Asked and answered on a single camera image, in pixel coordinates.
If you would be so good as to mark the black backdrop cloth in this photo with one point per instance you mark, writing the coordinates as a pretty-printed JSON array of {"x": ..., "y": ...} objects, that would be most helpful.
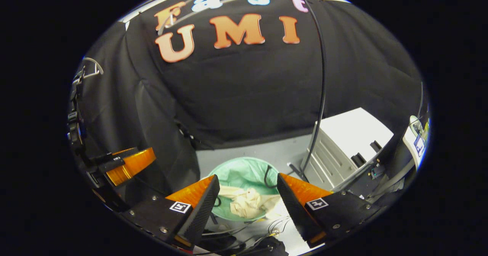
[{"x": 248, "y": 95}]

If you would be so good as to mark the white side table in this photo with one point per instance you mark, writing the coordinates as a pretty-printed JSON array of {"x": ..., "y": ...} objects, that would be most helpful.
[{"x": 411, "y": 141}]

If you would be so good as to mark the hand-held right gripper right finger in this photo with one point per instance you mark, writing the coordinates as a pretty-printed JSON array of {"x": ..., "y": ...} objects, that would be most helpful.
[{"x": 293, "y": 210}]

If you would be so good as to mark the cream jacket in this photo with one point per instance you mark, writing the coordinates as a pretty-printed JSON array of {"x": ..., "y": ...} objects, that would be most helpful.
[{"x": 248, "y": 204}]

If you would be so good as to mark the white drawer cabinet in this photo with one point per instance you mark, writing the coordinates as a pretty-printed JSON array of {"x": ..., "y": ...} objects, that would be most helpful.
[{"x": 354, "y": 130}]

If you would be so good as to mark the round glass bowl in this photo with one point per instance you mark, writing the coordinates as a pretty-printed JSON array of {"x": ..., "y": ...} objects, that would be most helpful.
[{"x": 416, "y": 125}]

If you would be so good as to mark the blue card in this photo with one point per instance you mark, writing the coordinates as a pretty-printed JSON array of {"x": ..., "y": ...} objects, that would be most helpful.
[{"x": 419, "y": 143}]

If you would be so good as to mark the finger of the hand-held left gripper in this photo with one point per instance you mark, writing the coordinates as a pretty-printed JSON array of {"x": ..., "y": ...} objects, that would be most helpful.
[
  {"x": 133, "y": 164},
  {"x": 110, "y": 161}
]

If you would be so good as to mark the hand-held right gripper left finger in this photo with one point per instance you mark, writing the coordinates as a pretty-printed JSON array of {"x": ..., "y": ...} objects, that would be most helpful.
[{"x": 202, "y": 210}]

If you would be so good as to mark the green laundry hamper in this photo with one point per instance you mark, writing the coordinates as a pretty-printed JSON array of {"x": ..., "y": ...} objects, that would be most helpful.
[{"x": 244, "y": 172}]

